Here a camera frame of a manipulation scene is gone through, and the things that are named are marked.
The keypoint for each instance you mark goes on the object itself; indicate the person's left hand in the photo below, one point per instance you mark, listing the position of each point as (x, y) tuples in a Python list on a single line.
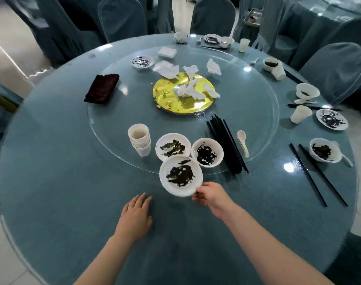
[(134, 222)]

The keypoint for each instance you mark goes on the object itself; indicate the person's right hand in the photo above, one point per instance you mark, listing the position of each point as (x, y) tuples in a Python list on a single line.
[(216, 200)]

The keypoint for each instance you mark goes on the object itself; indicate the bundle of black chopsticks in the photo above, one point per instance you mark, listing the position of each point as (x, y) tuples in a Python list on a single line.
[(228, 145)]

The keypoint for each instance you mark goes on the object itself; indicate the person's right forearm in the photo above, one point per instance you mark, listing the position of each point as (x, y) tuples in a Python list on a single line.
[(266, 249)]

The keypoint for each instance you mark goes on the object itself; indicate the person's left forearm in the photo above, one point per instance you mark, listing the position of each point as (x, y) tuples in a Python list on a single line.
[(106, 264)]

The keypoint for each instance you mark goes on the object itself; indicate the metal tray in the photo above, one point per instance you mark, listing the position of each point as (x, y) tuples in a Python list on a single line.
[(253, 17)]

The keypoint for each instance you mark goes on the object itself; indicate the round blue table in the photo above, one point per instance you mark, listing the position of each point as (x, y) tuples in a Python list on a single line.
[(65, 189)]

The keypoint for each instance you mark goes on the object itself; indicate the yellow round disc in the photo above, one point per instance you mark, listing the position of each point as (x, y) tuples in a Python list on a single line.
[(192, 108)]

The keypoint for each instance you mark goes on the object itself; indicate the crumpled white tissue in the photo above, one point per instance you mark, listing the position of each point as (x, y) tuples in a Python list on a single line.
[(195, 93), (191, 71), (213, 67), (168, 71), (211, 91)]

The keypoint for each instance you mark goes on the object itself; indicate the round glass turntable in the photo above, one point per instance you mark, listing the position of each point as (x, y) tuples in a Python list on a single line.
[(124, 109)]

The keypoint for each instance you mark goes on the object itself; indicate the dark red cloth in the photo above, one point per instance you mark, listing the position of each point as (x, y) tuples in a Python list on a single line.
[(102, 89)]

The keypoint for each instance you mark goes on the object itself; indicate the blue covered chair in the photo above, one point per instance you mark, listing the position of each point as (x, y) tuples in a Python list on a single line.
[(352, 29), (213, 16), (65, 32), (269, 26), (352, 261), (122, 19), (334, 71)]

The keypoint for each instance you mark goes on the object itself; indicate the folded white napkin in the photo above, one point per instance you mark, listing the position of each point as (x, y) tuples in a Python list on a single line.
[(167, 52)]

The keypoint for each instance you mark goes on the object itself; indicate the blue clothed background table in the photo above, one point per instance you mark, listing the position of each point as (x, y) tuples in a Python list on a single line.
[(305, 20)]

